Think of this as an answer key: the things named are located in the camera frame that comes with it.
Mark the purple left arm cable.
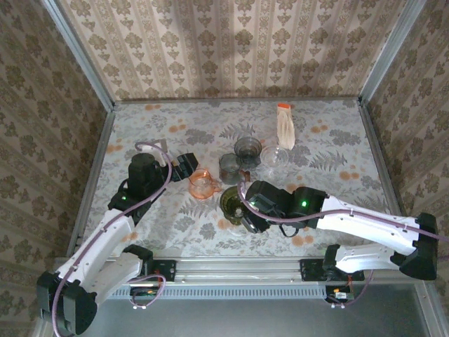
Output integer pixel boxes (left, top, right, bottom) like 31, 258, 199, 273
51, 141, 173, 337

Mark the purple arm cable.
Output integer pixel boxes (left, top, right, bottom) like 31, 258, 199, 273
237, 179, 449, 243
51, 141, 173, 337

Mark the aluminium frame post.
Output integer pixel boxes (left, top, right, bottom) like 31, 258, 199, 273
358, 0, 427, 106
41, 0, 116, 112

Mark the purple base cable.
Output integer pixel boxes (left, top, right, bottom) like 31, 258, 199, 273
127, 275, 166, 310
329, 269, 375, 310

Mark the clear glass coffee dripper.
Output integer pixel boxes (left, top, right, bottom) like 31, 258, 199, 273
260, 145, 290, 178

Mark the green glass coffee dripper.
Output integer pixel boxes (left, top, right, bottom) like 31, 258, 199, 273
220, 185, 248, 225

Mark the grey metal panel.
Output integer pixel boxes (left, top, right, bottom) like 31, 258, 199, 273
52, 298, 432, 337

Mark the pink glass coffee server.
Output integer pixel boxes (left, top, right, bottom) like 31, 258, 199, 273
188, 168, 222, 199

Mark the aluminium table edge rail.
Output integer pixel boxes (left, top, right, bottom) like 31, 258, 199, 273
114, 98, 362, 105
357, 99, 408, 215
66, 108, 116, 260

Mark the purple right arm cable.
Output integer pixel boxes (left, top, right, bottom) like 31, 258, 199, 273
237, 179, 449, 243

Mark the grey glass coffee dripper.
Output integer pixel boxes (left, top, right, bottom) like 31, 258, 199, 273
234, 136, 263, 168

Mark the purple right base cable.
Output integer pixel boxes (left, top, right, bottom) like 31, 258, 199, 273
329, 269, 375, 310

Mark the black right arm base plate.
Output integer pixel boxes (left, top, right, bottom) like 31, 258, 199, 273
300, 258, 366, 282

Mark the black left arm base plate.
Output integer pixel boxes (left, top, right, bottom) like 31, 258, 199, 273
150, 258, 177, 282

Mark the grey glass server wooden handle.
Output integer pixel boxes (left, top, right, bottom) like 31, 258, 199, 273
217, 153, 252, 185

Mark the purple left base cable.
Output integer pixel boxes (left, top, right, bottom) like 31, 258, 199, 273
127, 275, 166, 310

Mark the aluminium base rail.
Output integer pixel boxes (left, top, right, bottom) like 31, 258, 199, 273
154, 258, 303, 283

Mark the black cable loop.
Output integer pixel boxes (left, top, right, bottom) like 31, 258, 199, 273
279, 224, 300, 239

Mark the grey slotted cable duct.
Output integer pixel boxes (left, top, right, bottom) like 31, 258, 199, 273
105, 282, 333, 300

